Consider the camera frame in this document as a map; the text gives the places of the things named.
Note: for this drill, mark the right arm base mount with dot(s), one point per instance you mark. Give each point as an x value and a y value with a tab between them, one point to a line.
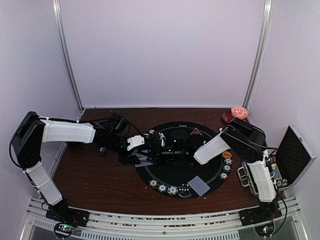
263	219

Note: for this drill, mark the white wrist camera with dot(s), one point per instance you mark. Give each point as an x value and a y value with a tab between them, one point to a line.
162	139
135	141

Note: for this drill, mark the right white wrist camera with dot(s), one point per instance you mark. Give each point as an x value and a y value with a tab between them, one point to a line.
162	139

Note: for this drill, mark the front aluminium rail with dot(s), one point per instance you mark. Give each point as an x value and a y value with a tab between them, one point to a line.
224	225

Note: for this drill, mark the blue-backed playing card deck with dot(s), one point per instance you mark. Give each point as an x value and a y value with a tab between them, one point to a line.
140	156

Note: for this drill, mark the left aluminium frame post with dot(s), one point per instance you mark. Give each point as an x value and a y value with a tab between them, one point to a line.
66	56

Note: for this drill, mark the aluminium poker chip case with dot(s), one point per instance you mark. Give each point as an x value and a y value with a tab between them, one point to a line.
292	157

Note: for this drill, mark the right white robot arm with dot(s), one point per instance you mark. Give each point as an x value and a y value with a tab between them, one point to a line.
182	149

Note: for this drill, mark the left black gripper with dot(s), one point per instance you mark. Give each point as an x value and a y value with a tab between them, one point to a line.
128	158

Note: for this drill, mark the orange big blind button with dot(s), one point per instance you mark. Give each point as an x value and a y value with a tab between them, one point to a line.
226	155

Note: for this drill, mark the clear round dealer button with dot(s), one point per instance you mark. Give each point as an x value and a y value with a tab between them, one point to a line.
184	191

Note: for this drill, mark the red black triangular all-in marker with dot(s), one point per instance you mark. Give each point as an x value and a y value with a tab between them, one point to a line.
196	132

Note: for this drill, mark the round black poker mat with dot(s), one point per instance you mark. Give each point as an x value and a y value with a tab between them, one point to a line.
176	173

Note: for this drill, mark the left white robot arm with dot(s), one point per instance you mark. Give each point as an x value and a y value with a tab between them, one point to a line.
38	139

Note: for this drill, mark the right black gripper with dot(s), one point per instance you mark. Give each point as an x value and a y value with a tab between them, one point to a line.
154	146

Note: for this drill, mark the aluminium frame post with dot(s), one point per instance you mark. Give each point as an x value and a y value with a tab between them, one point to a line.
261	47
66	56

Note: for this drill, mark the green blue poker chip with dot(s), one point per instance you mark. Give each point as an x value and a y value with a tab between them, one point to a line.
162	188
227	168

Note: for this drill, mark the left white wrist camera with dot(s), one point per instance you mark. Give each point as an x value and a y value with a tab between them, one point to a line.
135	141

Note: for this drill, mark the right aluminium frame post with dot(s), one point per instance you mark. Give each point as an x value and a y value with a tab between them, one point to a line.
261	47

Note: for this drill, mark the red floral saucer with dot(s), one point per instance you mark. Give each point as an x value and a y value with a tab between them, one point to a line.
227	116

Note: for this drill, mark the poker chips in case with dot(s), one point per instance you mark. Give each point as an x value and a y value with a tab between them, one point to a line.
281	183

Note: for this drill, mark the dealt blue-backed card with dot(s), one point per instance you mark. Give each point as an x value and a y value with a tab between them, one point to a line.
143	164
199	186

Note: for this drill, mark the white blue poker chip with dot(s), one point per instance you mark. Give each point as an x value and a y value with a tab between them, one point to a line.
228	161
172	190

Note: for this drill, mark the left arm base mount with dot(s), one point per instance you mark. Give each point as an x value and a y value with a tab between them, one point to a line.
68	219

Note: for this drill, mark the red white patterned tea bowl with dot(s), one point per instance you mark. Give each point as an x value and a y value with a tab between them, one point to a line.
239	112

